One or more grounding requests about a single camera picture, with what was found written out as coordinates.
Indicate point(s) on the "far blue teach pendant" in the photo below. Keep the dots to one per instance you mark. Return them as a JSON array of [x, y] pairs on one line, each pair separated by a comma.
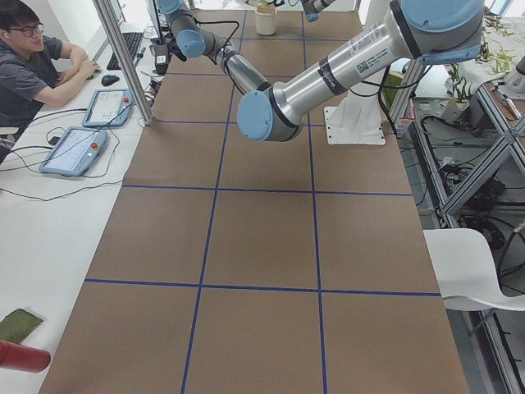
[[108, 107]]

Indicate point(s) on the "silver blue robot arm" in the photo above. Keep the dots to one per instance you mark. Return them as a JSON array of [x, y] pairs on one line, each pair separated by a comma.
[[432, 32], [312, 8]]

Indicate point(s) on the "red bottle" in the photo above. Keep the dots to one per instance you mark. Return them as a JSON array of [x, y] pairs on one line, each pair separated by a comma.
[[23, 358]]

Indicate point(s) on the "black computer mouse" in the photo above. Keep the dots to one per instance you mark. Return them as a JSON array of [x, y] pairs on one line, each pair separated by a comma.
[[109, 80]]

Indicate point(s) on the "seated man grey shirt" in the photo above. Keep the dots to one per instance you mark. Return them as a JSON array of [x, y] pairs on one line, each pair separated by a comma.
[[36, 69]]

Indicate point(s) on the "near blue teach pendant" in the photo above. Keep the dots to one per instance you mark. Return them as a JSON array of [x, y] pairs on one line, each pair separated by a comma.
[[75, 152]]

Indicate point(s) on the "aluminium frame post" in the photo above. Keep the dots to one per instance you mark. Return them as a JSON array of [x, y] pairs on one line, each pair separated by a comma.
[[111, 26]]

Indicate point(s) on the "white chair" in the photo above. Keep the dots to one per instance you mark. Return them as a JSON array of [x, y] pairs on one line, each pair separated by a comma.
[[465, 271]]

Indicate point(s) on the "blue teach pendant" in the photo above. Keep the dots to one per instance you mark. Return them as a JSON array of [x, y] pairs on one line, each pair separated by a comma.
[[108, 107], [75, 152]]

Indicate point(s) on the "cream plastic bin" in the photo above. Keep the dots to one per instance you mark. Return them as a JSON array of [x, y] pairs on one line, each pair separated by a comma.
[[265, 19]]

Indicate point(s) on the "green bean bag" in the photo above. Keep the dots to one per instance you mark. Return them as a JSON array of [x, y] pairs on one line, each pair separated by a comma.
[[18, 325]]

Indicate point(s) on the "white pedestal column base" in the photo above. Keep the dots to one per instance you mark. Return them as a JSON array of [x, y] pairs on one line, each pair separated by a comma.
[[361, 106]]

